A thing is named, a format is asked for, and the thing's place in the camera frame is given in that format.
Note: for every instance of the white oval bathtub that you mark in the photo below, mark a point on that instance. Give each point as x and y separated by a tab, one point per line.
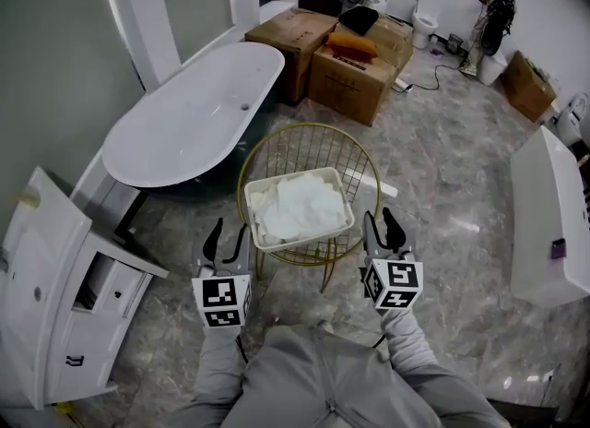
193	117

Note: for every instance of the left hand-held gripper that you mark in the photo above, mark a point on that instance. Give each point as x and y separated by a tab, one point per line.
221	297

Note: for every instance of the white smart toilet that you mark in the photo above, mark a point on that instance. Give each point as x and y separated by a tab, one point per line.
574	117

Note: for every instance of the person's left forearm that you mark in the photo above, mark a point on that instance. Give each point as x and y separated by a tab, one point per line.
216	361

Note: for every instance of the purple rectangular device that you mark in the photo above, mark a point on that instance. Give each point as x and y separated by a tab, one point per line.
558	250

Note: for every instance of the white rectangular bathtub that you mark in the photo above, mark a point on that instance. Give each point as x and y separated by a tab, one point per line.
544	214

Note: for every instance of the orange cushion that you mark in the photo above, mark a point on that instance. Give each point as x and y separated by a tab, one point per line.
352	45

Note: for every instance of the black mesh bin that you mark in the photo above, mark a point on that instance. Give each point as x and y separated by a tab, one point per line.
454	43

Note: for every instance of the person's grey jacket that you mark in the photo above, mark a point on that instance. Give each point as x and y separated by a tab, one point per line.
322	380

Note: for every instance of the white vanity cabinet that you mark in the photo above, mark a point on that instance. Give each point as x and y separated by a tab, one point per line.
92	348

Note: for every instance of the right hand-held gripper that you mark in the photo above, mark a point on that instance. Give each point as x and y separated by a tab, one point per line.
394	283

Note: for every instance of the cream plastic basket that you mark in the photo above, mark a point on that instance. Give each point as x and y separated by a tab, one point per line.
304	239

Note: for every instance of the clear cup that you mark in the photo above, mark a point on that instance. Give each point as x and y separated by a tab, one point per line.
27	200

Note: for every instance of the person's right forearm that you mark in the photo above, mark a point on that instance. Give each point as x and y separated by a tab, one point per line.
405	334

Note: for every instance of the yellow small bottle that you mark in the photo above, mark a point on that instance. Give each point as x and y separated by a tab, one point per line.
65	410

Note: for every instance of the black cushion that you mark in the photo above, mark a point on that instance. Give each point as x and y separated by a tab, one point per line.
359	20

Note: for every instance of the white power strip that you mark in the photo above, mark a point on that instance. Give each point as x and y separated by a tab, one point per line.
402	85

